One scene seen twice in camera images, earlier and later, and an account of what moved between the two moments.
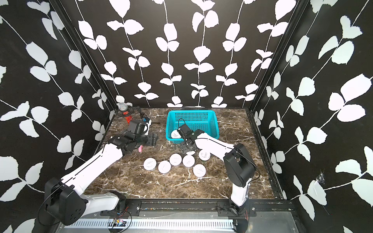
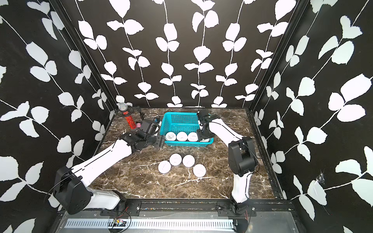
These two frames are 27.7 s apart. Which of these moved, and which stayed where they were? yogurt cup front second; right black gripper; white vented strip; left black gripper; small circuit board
Moved: right black gripper; left black gripper
Stayed: white vented strip; small circuit board; yogurt cup front second
